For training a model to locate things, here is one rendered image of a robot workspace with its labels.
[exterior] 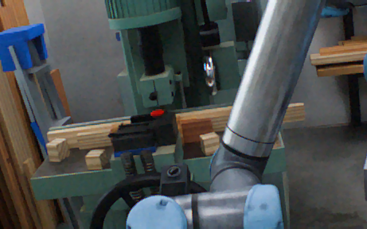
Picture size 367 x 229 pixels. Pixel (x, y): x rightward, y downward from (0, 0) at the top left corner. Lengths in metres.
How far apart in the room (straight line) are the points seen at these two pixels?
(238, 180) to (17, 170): 2.13
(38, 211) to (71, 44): 1.52
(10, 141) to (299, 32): 2.15
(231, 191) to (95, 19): 3.21
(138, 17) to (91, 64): 2.71
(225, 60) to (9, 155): 1.56
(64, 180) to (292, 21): 0.75
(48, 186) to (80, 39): 2.66
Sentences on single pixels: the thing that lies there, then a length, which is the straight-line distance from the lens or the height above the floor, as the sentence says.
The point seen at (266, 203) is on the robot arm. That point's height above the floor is 1.05.
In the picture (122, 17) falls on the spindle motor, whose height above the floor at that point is 1.23.
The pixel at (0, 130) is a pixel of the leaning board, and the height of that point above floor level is 0.66.
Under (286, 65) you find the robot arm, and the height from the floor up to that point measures 1.19.
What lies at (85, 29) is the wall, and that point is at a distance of 3.87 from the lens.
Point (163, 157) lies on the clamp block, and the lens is 1.11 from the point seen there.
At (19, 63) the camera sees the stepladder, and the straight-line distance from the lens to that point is 2.14.
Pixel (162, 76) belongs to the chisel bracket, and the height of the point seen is 1.07.
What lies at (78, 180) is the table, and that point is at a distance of 1.28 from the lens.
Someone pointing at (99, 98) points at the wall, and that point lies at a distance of 3.96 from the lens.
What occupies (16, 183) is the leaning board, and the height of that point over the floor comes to 0.38.
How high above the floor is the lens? 1.36
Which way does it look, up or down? 18 degrees down
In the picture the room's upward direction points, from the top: 10 degrees counter-clockwise
